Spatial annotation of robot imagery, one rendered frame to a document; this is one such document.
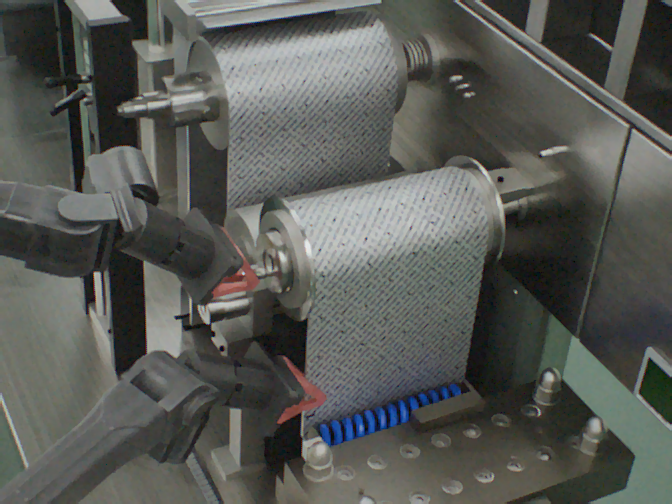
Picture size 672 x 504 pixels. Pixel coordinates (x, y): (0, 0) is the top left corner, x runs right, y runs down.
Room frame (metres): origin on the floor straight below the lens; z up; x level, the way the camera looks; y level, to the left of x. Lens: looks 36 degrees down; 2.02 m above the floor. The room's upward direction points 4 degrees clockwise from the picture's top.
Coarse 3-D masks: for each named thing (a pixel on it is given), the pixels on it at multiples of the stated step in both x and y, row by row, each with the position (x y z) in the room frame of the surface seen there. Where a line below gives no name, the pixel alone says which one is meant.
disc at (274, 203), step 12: (264, 204) 1.10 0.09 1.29; (276, 204) 1.08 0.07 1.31; (288, 204) 1.06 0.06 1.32; (288, 216) 1.05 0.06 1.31; (300, 228) 1.02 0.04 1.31; (300, 240) 1.02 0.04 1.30; (312, 264) 1.00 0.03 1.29; (312, 276) 0.99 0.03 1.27; (312, 288) 0.99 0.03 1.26; (312, 300) 0.99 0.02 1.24; (288, 312) 1.04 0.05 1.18; (300, 312) 1.01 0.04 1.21
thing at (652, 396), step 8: (648, 368) 0.97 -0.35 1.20; (656, 368) 0.96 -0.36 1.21; (648, 376) 0.97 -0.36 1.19; (656, 376) 0.96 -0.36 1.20; (664, 376) 0.95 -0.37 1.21; (648, 384) 0.97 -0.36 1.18; (656, 384) 0.96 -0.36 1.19; (664, 384) 0.95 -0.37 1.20; (640, 392) 0.97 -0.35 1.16; (648, 392) 0.96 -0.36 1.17; (656, 392) 0.95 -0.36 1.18; (664, 392) 0.94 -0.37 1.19; (648, 400) 0.96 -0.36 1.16; (656, 400) 0.95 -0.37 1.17; (664, 400) 0.94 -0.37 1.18; (656, 408) 0.95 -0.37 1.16; (664, 408) 0.94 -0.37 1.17
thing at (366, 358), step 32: (448, 288) 1.09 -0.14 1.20; (320, 320) 1.01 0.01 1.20; (352, 320) 1.03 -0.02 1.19; (384, 320) 1.05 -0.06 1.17; (416, 320) 1.07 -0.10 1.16; (448, 320) 1.10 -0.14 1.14; (320, 352) 1.01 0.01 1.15; (352, 352) 1.03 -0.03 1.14; (384, 352) 1.05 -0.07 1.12; (416, 352) 1.08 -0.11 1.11; (448, 352) 1.10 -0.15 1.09; (320, 384) 1.01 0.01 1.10; (352, 384) 1.03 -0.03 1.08; (384, 384) 1.06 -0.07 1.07; (416, 384) 1.08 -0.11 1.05; (448, 384) 1.10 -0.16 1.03; (320, 416) 1.01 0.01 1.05; (352, 416) 1.03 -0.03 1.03
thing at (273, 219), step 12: (480, 192) 1.15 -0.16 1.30; (264, 216) 1.09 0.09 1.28; (276, 216) 1.06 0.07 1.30; (492, 216) 1.13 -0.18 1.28; (264, 228) 1.09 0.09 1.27; (288, 228) 1.04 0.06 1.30; (492, 228) 1.13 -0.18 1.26; (288, 240) 1.03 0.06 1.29; (492, 240) 1.13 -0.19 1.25; (300, 252) 1.01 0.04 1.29; (300, 264) 1.01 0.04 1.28; (300, 276) 1.00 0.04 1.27; (300, 288) 1.00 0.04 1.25; (288, 300) 1.02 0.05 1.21; (300, 300) 1.00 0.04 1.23
